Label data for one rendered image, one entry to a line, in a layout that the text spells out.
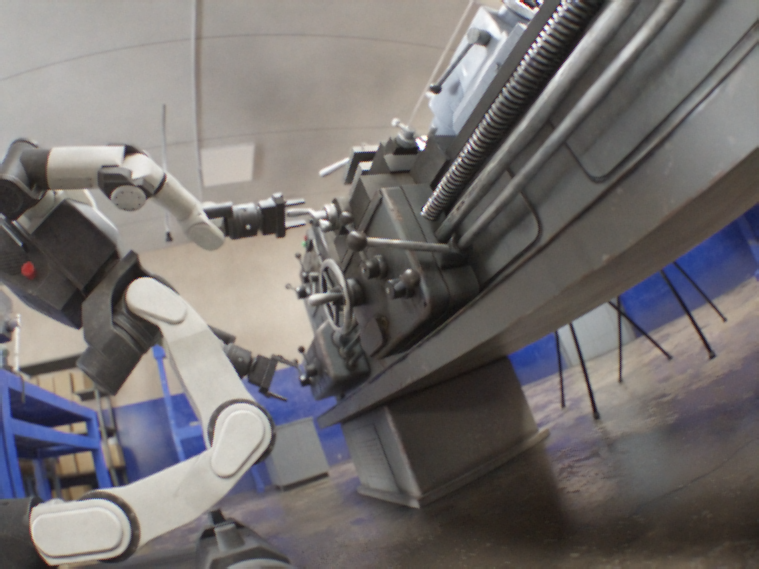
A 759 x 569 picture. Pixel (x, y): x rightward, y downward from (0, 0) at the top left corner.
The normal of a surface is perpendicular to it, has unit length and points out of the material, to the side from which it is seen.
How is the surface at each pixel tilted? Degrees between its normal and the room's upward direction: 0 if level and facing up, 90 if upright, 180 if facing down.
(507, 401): 90
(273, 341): 90
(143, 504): 90
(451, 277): 90
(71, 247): 102
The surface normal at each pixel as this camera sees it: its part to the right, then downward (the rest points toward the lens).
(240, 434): 0.45, -0.46
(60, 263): 0.56, -0.28
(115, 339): 0.74, -0.21
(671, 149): -0.89, 0.19
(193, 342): 0.61, -0.06
